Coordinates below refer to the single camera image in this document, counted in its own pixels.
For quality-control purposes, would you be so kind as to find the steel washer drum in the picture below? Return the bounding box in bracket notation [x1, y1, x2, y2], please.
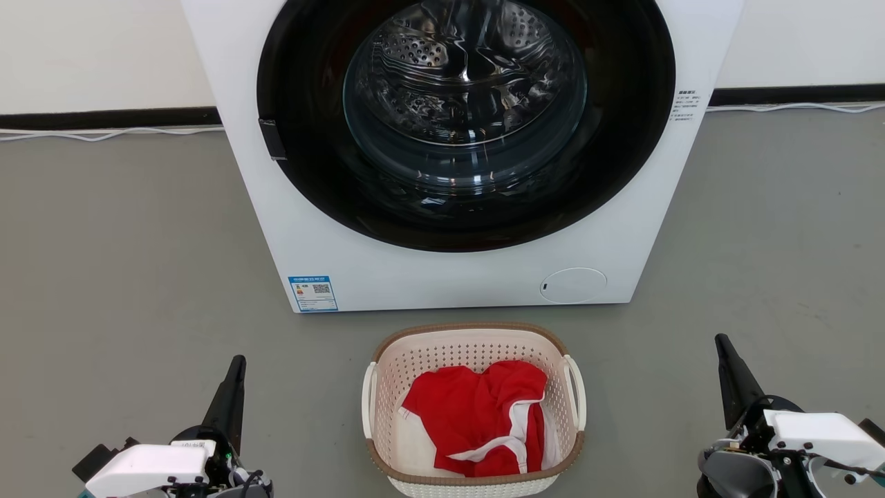
[344, 0, 588, 149]

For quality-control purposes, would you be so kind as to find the red garment with white trim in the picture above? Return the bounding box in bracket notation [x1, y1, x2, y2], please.
[401, 360, 564, 479]

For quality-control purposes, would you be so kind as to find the cream perforated laundry basket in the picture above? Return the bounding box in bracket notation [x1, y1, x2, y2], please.
[361, 322, 588, 498]

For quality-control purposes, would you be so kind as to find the round white filter cover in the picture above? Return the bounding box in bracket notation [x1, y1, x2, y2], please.
[539, 267, 608, 305]

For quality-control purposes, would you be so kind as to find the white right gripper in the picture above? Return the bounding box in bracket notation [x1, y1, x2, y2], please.
[714, 333, 885, 498]

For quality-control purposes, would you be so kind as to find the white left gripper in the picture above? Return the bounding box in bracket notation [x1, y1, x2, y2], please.
[83, 355, 248, 498]

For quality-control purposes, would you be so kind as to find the blue energy label sticker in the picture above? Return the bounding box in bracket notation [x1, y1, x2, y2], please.
[288, 275, 339, 313]

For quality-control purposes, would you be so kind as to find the white front-load washing machine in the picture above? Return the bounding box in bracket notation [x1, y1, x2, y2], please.
[181, 0, 746, 313]

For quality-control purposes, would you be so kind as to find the white floor cable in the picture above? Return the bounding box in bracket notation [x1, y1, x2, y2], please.
[0, 124, 225, 143]
[707, 102, 885, 115]

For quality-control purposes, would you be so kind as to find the black door latch handle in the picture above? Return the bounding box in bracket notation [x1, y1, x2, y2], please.
[259, 118, 288, 161]

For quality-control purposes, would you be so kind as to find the small printed text sticker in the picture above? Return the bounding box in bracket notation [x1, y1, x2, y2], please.
[669, 89, 702, 123]

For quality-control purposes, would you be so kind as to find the black round washer door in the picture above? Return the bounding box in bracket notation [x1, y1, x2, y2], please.
[257, 0, 676, 253]

